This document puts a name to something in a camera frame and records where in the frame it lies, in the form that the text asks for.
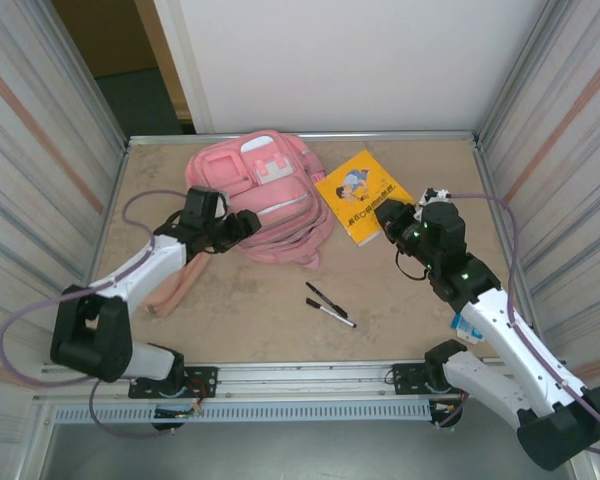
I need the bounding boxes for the aluminium frame post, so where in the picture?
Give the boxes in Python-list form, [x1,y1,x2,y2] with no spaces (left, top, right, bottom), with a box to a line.
[472,0,574,146]
[27,0,131,156]

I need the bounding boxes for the pink student backpack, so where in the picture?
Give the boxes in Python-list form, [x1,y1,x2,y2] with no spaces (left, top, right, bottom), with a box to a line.
[143,128,337,319]

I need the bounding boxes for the white barrel marker pen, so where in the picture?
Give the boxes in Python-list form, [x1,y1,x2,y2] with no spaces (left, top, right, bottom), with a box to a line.
[305,297,359,330]

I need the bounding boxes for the all black marker pen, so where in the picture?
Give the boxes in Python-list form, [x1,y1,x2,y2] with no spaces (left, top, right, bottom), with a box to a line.
[305,282,350,317]

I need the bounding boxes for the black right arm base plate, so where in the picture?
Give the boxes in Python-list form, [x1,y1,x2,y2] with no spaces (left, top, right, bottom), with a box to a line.
[389,362,483,397]

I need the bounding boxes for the aluminium table side rail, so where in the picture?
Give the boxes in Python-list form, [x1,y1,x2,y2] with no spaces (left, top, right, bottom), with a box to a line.
[62,147,131,366]
[472,147,549,357]

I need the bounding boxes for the yellow paperback book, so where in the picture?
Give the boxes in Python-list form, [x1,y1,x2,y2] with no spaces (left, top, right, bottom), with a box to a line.
[313,148,416,248]

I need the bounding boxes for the aluminium front mounting rail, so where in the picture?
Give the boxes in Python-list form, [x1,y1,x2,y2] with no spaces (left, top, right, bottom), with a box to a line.
[33,360,580,403]

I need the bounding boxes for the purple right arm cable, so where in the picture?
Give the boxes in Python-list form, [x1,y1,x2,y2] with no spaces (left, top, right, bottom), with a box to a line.
[437,192,600,457]

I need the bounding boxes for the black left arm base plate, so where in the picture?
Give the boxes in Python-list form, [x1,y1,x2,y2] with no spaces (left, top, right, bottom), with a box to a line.
[128,366,219,400]

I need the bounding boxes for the brown wooden door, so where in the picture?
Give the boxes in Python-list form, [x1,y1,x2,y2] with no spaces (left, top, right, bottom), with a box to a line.
[52,0,191,121]

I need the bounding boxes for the slotted grey cable duct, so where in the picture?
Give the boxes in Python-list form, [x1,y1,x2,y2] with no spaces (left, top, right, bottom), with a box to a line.
[52,401,431,425]

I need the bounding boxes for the grey metal sheet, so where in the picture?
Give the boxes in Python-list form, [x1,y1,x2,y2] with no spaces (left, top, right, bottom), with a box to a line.
[37,422,589,480]

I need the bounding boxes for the aluminium table back rail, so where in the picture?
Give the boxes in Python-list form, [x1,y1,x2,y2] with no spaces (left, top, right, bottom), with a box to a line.
[126,130,483,147]

